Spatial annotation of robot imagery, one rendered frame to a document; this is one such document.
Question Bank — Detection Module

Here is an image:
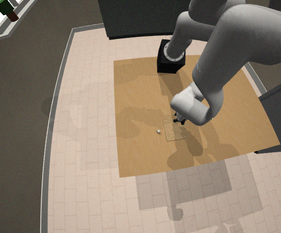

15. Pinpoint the brown mat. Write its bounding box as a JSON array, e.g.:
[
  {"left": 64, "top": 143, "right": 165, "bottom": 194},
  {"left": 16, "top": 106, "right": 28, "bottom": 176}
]
[{"left": 163, "top": 118, "right": 189, "bottom": 141}]

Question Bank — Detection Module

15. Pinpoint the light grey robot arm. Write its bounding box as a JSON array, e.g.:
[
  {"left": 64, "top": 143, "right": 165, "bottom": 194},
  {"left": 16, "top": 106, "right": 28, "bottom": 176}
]
[{"left": 164, "top": 0, "right": 281, "bottom": 126}]

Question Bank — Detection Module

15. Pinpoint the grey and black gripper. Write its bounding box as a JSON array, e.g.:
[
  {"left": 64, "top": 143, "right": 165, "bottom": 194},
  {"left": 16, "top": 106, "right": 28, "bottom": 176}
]
[{"left": 174, "top": 112, "right": 188, "bottom": 125}]

